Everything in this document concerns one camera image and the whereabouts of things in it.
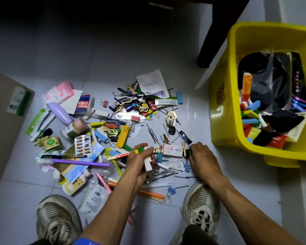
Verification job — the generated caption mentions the pink pen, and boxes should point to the pink pen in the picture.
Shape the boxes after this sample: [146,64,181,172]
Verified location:
[96,172,134,225]

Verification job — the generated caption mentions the black car key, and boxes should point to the black car key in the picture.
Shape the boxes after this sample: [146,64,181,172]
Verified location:
[37,128,53,138]

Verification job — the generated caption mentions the yellow plastic spoon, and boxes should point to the yellow plastic spoon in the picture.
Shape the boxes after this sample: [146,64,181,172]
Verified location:
[105,148,124,178]

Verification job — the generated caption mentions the pink white bunny packet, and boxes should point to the pink white bunny packet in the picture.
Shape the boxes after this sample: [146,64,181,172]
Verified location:
[42,81,75,105]

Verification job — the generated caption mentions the wooden chopsticks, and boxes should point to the wooden chopsticks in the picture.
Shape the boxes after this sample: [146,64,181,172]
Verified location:
[140,194,167,203]

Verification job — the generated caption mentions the dark wooden bed frame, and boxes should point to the dark wooden bed frame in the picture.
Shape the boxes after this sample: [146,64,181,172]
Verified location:
[142,0,253,69]

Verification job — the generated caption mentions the person's left shoe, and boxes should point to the person's left shoe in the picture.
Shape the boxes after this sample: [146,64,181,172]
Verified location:
[36,194,83,245]

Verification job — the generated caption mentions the white purple marker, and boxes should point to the white purple marker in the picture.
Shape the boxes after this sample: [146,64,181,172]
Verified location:
[154,161,171,171]

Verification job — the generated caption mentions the orange pill blister pack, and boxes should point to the orange pill blister pack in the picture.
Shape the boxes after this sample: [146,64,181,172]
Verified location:
[74,134,92,156]

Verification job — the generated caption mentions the green white sachet strip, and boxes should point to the green white sachet strip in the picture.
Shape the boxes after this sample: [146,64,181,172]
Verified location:
[25,108,47,136]

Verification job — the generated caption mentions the metal spoon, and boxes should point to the metal spoon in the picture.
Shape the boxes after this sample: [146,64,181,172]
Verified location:
[117,87,147,103]

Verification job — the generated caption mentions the person's dark trousers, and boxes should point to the person's dark trousers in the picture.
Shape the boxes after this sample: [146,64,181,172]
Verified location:
[28,224,220,245]

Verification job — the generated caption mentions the red white pencil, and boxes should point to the red white pencil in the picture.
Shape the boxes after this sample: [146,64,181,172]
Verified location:
[106,151,132,161]

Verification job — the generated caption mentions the pile of coloured blocks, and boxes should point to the pile of coloured blocks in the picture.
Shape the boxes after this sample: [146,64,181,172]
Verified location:
[239,100,262,145]

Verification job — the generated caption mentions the purple toothbrush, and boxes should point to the purple toothbrush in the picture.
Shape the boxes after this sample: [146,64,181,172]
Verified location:
[50,158,111,167]

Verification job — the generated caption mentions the yellow plastic bin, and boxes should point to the yellow plastic bin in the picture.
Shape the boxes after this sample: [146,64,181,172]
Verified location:
[209,21,306,168]

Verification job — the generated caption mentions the white green sachet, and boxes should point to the white green sachet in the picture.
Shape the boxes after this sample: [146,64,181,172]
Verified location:
[155,98,178,106]

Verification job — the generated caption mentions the person's left forearm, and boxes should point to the person's left forearm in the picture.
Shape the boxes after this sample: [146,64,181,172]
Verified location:
[79,176,143,245]

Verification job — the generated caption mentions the person's left hand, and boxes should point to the person's left hand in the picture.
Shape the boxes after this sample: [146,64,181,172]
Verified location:
[125,143,155,186]

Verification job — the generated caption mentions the person's right hand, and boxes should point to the person's right hand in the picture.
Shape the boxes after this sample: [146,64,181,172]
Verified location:
[188,142,231,192]

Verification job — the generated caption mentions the green yellow tea sachet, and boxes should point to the green yellow tea sachet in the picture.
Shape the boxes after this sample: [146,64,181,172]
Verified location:
[42,136,61,151]

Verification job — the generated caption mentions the green white small box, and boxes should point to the green white small box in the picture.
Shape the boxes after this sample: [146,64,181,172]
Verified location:
[6,86,32,116]

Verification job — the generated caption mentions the gold green patterned card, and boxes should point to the gold green patterned card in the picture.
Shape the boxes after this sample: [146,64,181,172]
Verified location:
[53,144,76,174]

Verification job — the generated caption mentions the red packet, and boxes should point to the red packet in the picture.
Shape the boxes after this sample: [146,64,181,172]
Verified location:
[267,134,289,150]

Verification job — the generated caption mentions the blue wristband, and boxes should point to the blue wristband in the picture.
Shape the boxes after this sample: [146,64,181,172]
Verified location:
[72,238,100,245]

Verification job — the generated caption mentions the white green pen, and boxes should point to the white green pen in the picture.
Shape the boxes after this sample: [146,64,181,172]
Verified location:
[30,113,56,143]

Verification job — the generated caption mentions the person's shoe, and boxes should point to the person's shoe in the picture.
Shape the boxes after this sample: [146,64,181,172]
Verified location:
[36,194,83,245]
[180,181,221,236]

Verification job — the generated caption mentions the black pen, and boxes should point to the black pen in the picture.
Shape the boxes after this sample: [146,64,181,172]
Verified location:
[40,154,88,159]

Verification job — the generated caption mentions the white green label pouch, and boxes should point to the white green label pouch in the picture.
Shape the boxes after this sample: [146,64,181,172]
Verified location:
[79,185,112,217]

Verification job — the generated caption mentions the clear bag of floss picks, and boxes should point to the clear bag of floss picks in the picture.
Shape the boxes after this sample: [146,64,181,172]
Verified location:
[35,151,64,164]

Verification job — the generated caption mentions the white bottle opener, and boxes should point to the white bottle opener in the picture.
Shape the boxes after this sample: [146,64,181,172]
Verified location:
[151,160,185,176]

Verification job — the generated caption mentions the person's right shoe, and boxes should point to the person's right shoe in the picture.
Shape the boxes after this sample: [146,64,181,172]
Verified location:
[180,181,221,236]

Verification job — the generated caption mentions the yellow card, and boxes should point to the yellow card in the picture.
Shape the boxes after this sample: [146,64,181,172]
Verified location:
[60,173,92,196]

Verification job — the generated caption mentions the black sleep mask packet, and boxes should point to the black sleep mask packet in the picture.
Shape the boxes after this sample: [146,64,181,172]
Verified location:
[250,49,306,113]
[237,52,271,84]

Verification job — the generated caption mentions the navy red small box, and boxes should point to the navy red small box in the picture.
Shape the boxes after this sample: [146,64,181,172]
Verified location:
[74,94,95,115]

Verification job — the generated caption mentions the orange red pen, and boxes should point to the orange red pen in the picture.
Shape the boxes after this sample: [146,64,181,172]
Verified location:
[241,72,253,102]

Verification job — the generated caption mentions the white red label card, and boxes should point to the white red label card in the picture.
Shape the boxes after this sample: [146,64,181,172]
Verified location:
[163,144,184,158]

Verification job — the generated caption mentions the white printed card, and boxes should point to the white printed card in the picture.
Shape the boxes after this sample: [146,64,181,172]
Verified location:
[60,89,83,115]

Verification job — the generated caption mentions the person's right forearm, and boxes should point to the person's right forearm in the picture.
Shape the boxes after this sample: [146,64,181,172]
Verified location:
[217,182,303,245]

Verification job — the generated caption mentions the blue clip with portrait card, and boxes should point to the blue clip with portrait card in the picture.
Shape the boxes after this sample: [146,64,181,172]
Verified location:
[108,99,121,112]

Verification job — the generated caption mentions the lilac capsule device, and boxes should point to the lilac capsule device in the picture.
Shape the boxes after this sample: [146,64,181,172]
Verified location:
[48,102,74,126]

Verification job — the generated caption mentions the black cloth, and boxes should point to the black cloth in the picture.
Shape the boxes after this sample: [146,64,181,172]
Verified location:
[261,109,305,133]

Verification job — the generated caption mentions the yellow pocket knife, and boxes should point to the yellow pocket knife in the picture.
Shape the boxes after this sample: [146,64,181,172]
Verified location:
[116,125,131,149]

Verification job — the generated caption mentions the blue card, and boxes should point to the blue card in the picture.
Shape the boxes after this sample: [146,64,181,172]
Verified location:
[61,141,105,184]

